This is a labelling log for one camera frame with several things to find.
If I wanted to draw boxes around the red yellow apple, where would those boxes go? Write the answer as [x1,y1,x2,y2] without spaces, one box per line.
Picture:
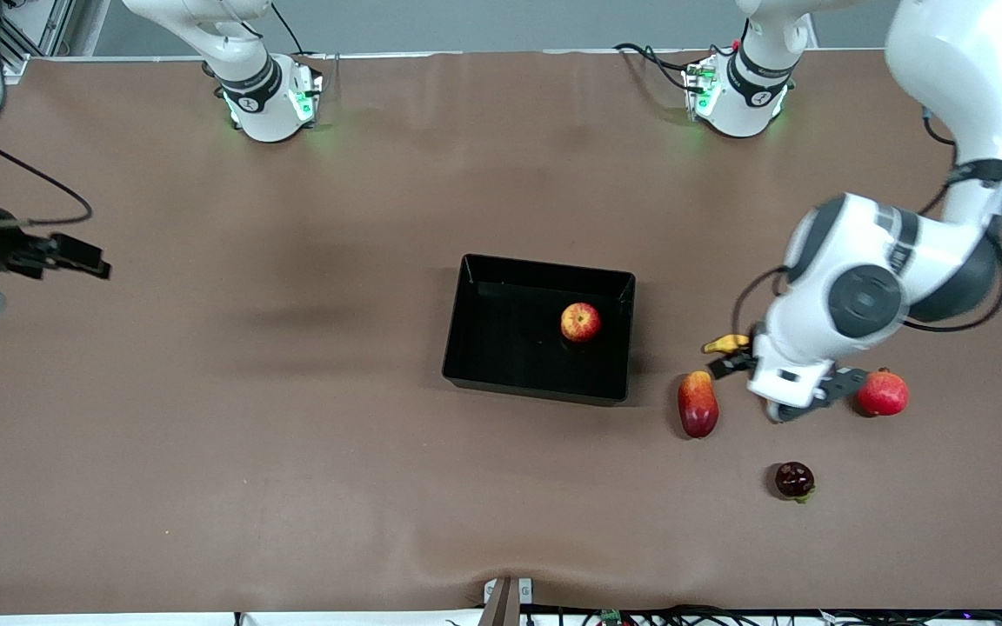
[560,302,603,343]

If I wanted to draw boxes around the black plastic box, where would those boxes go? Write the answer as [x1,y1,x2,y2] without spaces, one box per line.
[441,253,637,407]

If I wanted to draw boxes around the red yellow mango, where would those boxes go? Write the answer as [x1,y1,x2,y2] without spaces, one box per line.
[678,370,720,439]

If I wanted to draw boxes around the red pomegranate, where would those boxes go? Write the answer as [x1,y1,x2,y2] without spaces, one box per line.
[855,368,910,417]

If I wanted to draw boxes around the dark purple mangosteen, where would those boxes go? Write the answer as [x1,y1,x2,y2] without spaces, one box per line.
[774,462,817,504]

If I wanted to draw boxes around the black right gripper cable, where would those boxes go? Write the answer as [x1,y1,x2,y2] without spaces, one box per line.
[0,135,95,229]

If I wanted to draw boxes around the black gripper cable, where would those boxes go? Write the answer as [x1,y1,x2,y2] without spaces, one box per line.
[731,265,791,342]
[0,135,95,229]

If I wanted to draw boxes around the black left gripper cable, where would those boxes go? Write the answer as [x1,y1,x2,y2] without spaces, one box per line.
[731,265,791,342]

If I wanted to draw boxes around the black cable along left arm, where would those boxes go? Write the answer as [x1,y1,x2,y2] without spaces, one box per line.
[901,104,1002,336]

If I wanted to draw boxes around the aluminium frame profile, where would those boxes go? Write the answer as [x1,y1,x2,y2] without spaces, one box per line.
[0,0,76,85]

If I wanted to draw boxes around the black right arm base cable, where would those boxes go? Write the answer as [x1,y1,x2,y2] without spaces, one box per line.
[271,0,328,83]

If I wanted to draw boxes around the black arm base cable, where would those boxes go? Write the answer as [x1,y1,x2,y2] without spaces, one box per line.
[271,0,328,83]
[612,42,732,92]

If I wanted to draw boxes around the black left arm base cable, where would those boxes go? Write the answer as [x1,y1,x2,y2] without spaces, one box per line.
[612,42,732,92]

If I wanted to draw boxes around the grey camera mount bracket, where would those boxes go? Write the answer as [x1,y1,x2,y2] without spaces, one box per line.
[479,576,535,626]

